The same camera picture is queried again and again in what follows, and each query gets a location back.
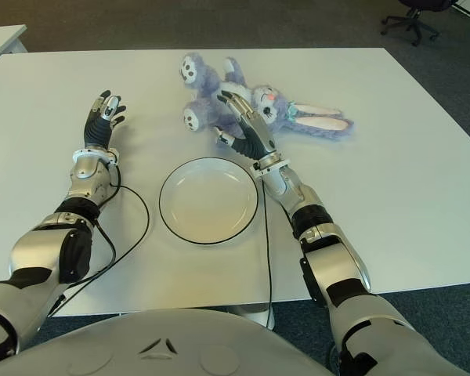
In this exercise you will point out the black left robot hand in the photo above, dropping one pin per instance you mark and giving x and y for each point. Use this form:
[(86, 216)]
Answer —
[(98, 131)]

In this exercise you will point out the white plate black rim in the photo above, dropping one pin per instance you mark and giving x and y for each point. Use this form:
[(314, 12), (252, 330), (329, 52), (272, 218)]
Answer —
[(207, 201)]

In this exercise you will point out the white neighbouring desk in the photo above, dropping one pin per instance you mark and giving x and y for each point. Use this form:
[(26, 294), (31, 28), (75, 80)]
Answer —
[(2, 41)]

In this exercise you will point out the purple plush bunny doll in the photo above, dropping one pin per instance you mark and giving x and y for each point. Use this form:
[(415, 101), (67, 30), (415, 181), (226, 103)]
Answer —
[(211, 86)]

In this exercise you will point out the grey table pedestal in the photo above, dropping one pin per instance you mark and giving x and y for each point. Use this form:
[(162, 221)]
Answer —
[(252, 315)]

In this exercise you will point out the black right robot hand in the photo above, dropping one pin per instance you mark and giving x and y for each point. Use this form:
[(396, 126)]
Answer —
[(256, 139)]

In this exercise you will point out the black office chair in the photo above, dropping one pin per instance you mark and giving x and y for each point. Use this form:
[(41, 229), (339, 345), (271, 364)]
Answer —
[(411, 17)]

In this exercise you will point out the grey robot torso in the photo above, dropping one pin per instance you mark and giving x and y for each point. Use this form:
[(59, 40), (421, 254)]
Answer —
[(160, 352)]

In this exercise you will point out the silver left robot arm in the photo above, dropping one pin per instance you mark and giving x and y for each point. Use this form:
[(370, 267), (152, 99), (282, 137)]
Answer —
[(39, 250)]

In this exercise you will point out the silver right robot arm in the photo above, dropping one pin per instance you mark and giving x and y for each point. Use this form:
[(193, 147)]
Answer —
[(337, 266)]

